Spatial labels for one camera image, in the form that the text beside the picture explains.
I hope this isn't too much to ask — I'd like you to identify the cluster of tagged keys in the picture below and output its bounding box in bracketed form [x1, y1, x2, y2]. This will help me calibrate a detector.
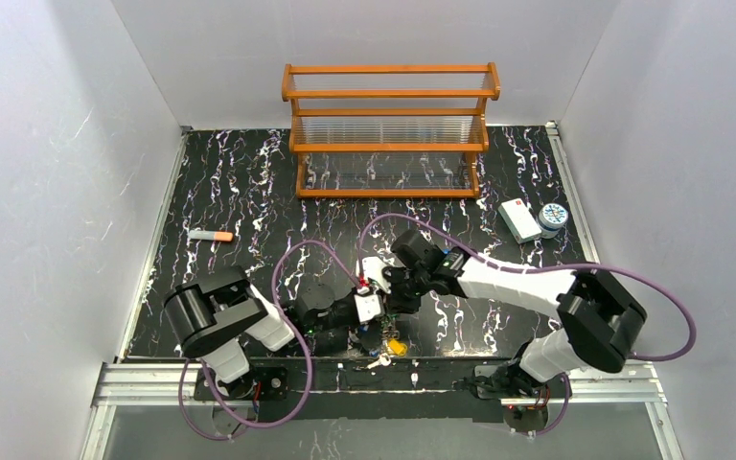
[357, 314, 408, 370]

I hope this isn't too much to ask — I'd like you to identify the yellow key tag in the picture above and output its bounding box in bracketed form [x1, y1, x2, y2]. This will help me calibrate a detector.
[387, 339, 408, 357]

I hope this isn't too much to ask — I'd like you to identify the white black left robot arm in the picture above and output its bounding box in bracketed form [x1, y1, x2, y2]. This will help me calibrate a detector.
[163, 265, 387, 388]

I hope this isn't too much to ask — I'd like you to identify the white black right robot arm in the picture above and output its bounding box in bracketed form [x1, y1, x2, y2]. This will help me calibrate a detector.
[365, 248, 647, 399]

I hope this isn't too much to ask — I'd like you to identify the white rectangular box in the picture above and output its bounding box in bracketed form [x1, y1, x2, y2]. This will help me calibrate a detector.
[497, 198, 541, 243]

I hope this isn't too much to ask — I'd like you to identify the blue white round tin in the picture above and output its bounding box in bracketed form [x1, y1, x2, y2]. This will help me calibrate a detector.
[537, 203, 569, 239]

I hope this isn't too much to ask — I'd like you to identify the orange grey marker pen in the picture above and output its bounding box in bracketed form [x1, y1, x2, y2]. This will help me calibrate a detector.
[188, 229, 234, 242]

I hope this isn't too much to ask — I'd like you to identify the orange wooden shelf rack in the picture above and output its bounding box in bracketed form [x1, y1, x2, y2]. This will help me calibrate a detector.
[281, 61, 502, 199]

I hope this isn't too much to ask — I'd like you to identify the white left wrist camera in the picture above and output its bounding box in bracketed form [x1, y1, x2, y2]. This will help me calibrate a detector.
[354, 293, 384, 324]

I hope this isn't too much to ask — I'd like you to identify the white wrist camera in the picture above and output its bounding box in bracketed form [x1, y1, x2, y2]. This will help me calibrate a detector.
[354, 293, 384, 324]
[356, 256, 391, 293]

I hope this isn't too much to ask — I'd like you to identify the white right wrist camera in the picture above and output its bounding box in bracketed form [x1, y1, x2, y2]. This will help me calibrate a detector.
[356, 256, 391, 293]

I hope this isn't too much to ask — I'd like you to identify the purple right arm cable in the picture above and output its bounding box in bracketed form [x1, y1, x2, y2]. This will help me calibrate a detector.
[356, 214, 698, 438]

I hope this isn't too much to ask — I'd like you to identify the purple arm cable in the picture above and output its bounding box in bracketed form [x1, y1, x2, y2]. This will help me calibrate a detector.
[177, 240, 366, 443]
[356, 214, 698, 438]

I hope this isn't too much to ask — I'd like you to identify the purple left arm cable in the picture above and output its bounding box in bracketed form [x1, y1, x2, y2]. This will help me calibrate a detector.
[177, 240, 366, 443]

